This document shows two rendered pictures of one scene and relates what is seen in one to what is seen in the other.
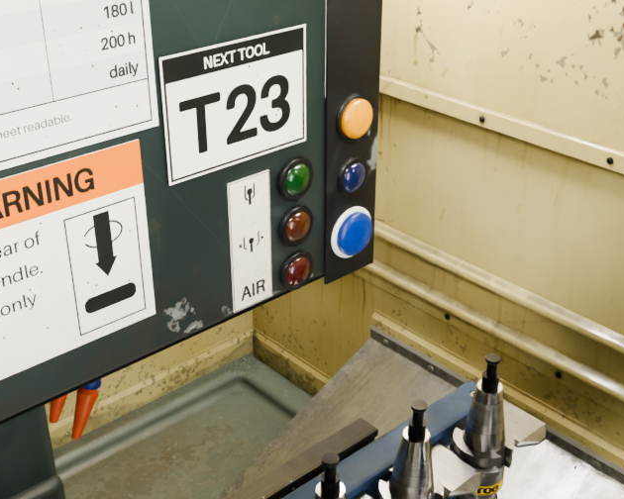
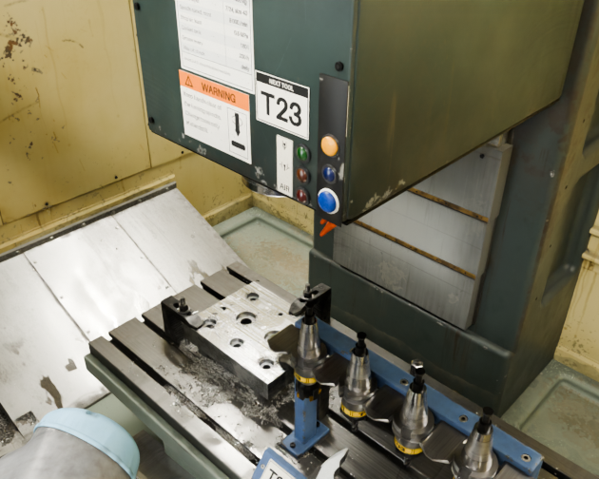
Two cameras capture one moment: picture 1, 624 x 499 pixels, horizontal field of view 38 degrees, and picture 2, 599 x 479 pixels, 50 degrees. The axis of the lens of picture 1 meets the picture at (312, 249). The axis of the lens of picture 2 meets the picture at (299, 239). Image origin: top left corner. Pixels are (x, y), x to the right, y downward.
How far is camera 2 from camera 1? 0.89 m
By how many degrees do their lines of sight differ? 71
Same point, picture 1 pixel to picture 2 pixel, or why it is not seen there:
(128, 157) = (244, 99)
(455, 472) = (440, 445)
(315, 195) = (313, 169)
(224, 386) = not seen: outside the picture
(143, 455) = not seen: outside the picture
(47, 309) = (222, 133)
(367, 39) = (338, 112)
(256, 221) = (286, 159)
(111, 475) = not seen: outside the picture
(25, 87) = (220, 57)
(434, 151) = not seen: outside the picture
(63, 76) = (229, 60)
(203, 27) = (271, 67)
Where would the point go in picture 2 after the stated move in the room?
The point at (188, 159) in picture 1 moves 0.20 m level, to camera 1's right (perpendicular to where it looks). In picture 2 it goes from (262, 114) to (268, 183)
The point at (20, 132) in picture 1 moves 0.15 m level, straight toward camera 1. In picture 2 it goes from (218, 70) to (109, 84)
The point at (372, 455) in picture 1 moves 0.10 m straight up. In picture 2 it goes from (435, 398) to (443, 352)
